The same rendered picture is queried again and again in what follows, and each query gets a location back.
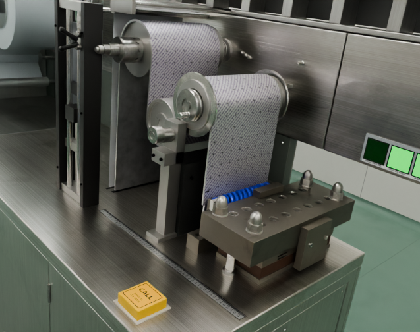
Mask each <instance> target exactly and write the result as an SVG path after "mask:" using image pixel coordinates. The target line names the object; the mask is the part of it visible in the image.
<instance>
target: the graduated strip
mask: <svg viewBox="0 0 420 332"><path fill-rule="evenodd" d="M99 212H100V213H102V214H103V215H104V216H106V217H107V218H108V219H109V220H111V221H112V222H113V223H115V224H116V225H117V226H118V227H120V228H121V229H123V230H124V231H125V232H126V233H127V234H129V235H130V236H131V237H133V238H134V239H135V240H136V241H138V242H139V243H141V244H142V245H143V246H144V247H145V248H147V249H148V250H149V251H151V252H152V253H153V254H154V255H156V256H157V257H159V259H161V260H162V261H163V262H165V263H166V264H168V266H170V267H171V268H172V269H174V270H175V271H176V272H178V273H179V274H180V275H182V276H183V277H184V278H186V280H188V281H189V282H190V283H192V284H193V285H194V286H195V287H197V288H198V289H200V290H201V291H202V292H203V293H204V294H206V295H207V296H209V297H210V298H211V299H212V300H213V301H215V302H216V303H218V304H219V305H220V306H221V307H222V308H224V309H225V310H227V311H228V312H229V313H230V314H231V315H233V316H234V317H236V318H237V319H238V320H239V321H240V320H242V319H243V318H245V317H247V316H246V315H245V314H244V313H243V312H241V311H240V310H238V309H237V308H236V307H235V306H233V305H232V304H230V303H229V302H228V301H227V300H225V299H224V298H222V297H221V296H220V295H219V294H217V293H216V292H214V291H213V290H212V289H211V288H209V287H208V286H207V285H205V284H204V283H203V282H202V281H200V280H199V279H197V278H196V277H195V276H194V275H192V274H191V273H189V272H188V271H187V270H186V269H184V268H183V267H181V266H180V265H179V264H178V263H176V262H175V261H173V260H172V259H171V258H170V257H168V256H167V255H165V254H164V253H163V252H162V251H160V250H159V249H157V248H156V247H155V246H154V245H153V244H151V243H150V242H148V241H147V240H146V239H145V238H143V237H142V236H140V235H139V234H138V233H136V232H135V231H134V230H132V229H131V228H130V227H129V226H127V225H126V224H124V222H122V221H121V220H119V219H118V218H116V216H114V215H113V214H111V213H110V212H108V210H106V209H103V210H100V211H99Z"/></svg>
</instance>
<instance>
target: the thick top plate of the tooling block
mask: <svg viewBox="0 0 420 332"><path fill-rule="evenodd" d="M299 183H300V181H297V182H294V183H291V184H287V185H285V186H284V191H283V192H279V193H277V194H273V195H271V196H267V197H264V198H261V199H258V198H256V197H254V196H250V197H248V198H243V199H241V200H237V201H235V202H231V203H228V204H227V206H228V216H227V217H223V218H221V217H216V216H214V215H212V211H211V210H206V211H203V212H202V214H201V220H200V231H199V235H200V236H202V237H203V238H205V239H206V240H208V241H209V242H211V243H212V244H214V245H215V246H217V247H218V248H220V249H222V250H223V251H224V252H226V253H228V254H229V255H230V256H232V257H234V258H235V259H236V260H238V261H240V262H241V263H243V264H245V265H246V266H247V267H249V268H250V267H253V266H255V265H257V264H259V263H261V262H263V261H265V260H268V259H270V258H272V257H274V256H276V255H278V254H280V253H282V252H285V251H286V250H289V249H290V248H293V247H294V246H297V245H298V242H299V236H300V232H301V227H302V226H304V225H307V224H309V223H311V222H313V221H316V220H318V219H320V218H323V217H325V216H327V217H329V218H331V219H332V225H331V228H330V229H333V228H334V227H337V226H339V225H341V224H343V223H345V222H347V221H349V220H350V219H351V214H352V211H353V207H354V203H355V200H354V199H352V198H349V197H347V196H344V195H343V200H342V201H340V202H338V201H334V200H331V199H330V198H329V197H328V196H329V195H330V189H328V188H326V187H323V186H321V185H319V184H317V183H314V182H313V187H312V188H305V187H302V186H300V185H299ZM254 211H258V212H260V213H261V215H262V223H263V228H262V230H263V232H262V234H260V235H252V234H250V233H248V232H247V231H246V227H247V221H248V220H249V219H250V216H251V214H252V213H253V212H254Z"/></svg>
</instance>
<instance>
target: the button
mask: <svg viewBox="0 0 420 332"><path fill-rule="evenodd" d="M118 303H120V305H122V307H124V309H126V311H128V313H130V315H132V317H134V318H135V319H136V320H137V321H138V320H140V319H143V318H145V317H147V316H149V315H151V314H153V313H156V312H158V311H160V310H162V309H164V308H166V304H167V298H166V297H165V296H164V295H163V294H161V293H160V292H159V291H158V290H157V289H155V288H154V287H153V286H152V285H151V284H150V283H149V282H148V281H146V282H143V283H141V284H139V285H136V286H134V287H131V288H129V289H127V290H124V291H121V292H119V294H118Z"/></svg>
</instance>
